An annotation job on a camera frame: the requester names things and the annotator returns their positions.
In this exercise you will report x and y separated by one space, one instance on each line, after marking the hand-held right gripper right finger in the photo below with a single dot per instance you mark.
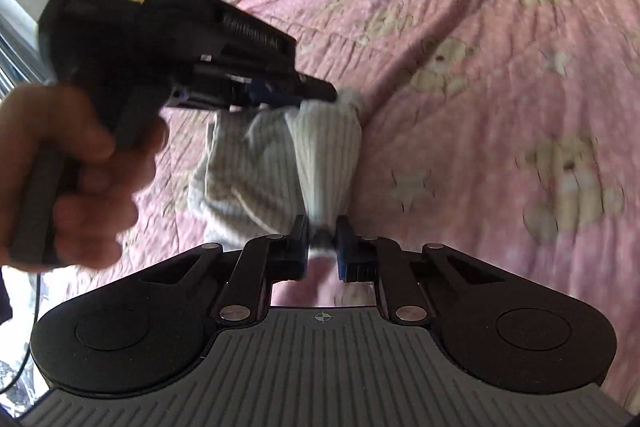
343 252

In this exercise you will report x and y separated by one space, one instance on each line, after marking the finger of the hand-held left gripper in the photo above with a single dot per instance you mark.
259 93
317 89

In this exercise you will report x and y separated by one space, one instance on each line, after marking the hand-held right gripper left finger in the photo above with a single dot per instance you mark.
301 252

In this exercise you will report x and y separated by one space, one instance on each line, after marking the light blue striped pants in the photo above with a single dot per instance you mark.
240 177

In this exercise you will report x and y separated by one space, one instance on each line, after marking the person's left hand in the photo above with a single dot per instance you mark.
75 127

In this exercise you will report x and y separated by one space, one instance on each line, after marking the pink bear printed blanket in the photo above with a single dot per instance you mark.
475 132

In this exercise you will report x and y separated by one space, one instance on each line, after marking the window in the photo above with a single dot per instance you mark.
15 52

